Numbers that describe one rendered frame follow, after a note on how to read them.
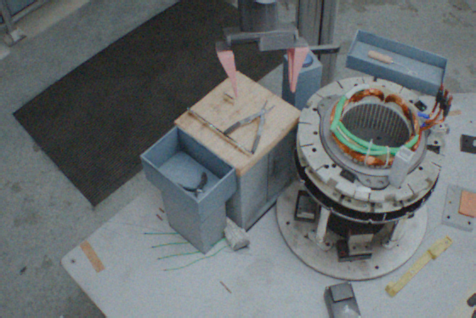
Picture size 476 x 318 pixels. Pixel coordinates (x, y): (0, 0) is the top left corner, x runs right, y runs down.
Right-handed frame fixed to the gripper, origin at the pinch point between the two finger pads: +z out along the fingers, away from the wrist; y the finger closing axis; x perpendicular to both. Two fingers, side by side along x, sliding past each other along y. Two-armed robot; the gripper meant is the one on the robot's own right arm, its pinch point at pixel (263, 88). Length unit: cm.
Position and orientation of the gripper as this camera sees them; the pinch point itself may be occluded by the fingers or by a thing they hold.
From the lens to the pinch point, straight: 86.4
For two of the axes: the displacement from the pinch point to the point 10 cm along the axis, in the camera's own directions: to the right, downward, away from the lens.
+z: 0.8, 9.1, 4.1
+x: -1.0, -4.0, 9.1
